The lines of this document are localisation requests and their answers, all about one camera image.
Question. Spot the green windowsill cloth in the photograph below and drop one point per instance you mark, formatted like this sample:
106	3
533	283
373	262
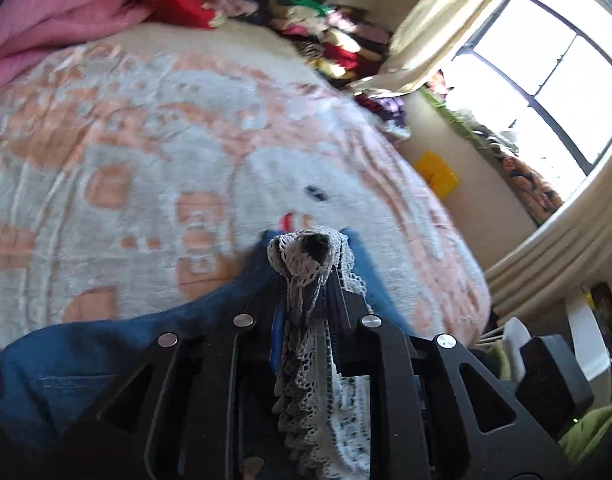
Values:
486	135

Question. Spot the white plastic item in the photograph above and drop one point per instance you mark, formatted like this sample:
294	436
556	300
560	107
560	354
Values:
588	335

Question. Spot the light green cloth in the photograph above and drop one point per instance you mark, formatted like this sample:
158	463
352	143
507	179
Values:
586	430

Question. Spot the pink duvet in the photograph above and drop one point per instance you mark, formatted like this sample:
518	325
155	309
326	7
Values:
45	10

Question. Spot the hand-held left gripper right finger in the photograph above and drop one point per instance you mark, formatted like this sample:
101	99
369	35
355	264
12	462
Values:
386	375

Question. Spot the window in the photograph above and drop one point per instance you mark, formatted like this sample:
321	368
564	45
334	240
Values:
551	75

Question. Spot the pile of folded clothes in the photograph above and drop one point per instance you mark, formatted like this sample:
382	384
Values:
336	35

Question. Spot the purple clothes heap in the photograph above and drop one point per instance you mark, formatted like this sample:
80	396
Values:
386	115

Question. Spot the cream curtain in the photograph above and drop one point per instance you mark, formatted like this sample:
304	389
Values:
561	250
436	25

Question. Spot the pink fluffy garment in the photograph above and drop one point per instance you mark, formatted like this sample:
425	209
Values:
233	2

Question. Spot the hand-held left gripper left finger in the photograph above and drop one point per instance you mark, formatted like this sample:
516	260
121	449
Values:
205	385

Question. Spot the yellow box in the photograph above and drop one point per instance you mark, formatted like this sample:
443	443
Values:
436	172

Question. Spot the orange white patterned blanket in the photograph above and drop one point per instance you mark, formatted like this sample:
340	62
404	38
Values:
135	160

